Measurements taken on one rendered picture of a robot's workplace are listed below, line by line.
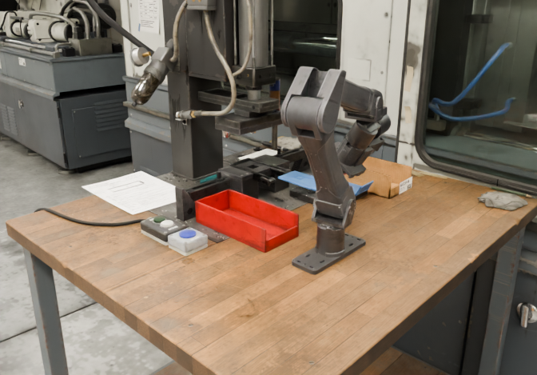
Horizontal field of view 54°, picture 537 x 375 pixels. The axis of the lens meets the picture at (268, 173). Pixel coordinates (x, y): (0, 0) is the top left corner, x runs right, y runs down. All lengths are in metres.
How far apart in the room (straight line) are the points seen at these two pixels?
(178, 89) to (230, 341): 0.91
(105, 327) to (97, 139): 2.32
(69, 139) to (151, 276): 3.46
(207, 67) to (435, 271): 0.82
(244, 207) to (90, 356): 1.28
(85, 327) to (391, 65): 1.78
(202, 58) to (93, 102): 3.09
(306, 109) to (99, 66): 3.68
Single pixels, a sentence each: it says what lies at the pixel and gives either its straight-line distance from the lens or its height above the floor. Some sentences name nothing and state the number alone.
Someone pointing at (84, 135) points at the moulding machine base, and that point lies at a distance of 4.58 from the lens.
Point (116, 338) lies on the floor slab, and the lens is 2.54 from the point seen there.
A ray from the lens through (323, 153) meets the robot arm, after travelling 1.03.
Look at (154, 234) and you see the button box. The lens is 1.30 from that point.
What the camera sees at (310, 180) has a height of 0.99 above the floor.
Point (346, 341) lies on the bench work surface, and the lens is 0.96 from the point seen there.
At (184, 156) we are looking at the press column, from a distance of 1.68.
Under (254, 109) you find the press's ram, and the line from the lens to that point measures 1.44.
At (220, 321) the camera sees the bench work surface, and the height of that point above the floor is 0.90.
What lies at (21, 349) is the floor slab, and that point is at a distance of 2.62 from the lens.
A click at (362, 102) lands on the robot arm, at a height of 1.24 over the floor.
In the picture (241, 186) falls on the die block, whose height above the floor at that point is 0.96.
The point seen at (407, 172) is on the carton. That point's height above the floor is 0.95.
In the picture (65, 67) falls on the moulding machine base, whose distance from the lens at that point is 4.45.
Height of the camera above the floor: 1.47
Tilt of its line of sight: 19 degrees down
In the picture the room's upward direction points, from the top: straight up
